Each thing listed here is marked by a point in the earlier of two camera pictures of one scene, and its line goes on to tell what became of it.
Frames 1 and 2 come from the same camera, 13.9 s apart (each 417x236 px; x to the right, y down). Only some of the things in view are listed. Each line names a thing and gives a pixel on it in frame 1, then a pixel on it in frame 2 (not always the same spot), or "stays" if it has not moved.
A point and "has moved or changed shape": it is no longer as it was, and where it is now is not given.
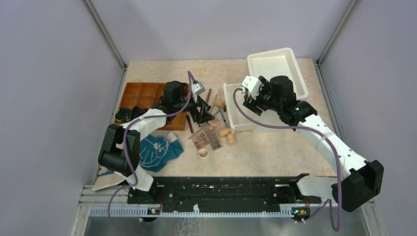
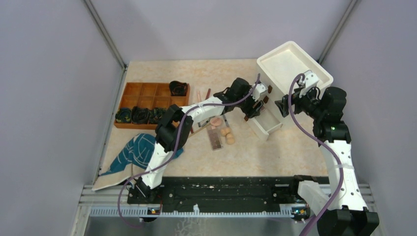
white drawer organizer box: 272,62 has moved or changed shape
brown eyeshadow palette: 215,141 stays
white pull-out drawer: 238,122 -> 265,123
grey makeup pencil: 225,121 stays
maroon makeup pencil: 209,93 stays
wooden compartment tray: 147,95 stays
